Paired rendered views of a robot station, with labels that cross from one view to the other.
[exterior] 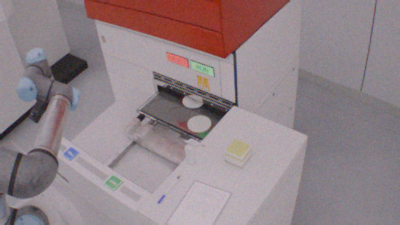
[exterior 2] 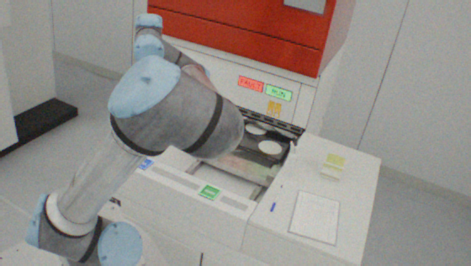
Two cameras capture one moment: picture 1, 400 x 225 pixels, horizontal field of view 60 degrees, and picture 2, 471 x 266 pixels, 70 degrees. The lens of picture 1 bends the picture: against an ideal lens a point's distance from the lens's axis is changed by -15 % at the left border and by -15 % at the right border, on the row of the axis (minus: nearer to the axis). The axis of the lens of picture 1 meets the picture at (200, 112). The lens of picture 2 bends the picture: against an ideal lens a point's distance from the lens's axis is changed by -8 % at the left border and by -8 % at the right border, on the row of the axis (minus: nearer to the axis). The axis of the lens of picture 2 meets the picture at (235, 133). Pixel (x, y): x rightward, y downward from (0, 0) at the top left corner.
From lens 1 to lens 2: 70 cm
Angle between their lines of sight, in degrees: 20
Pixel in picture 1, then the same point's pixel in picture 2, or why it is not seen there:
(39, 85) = (166, 49)
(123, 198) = (227, 207)
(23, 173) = (230, 111)
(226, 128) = (305, 148)
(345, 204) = (365, 254)
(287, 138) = (365, 160)
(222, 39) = (320, 57)
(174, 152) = (253, 171)
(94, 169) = (180, 180)
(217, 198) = (328, 205)
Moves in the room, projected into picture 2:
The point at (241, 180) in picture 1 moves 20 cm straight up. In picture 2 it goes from (341, 190) to (360, 143)
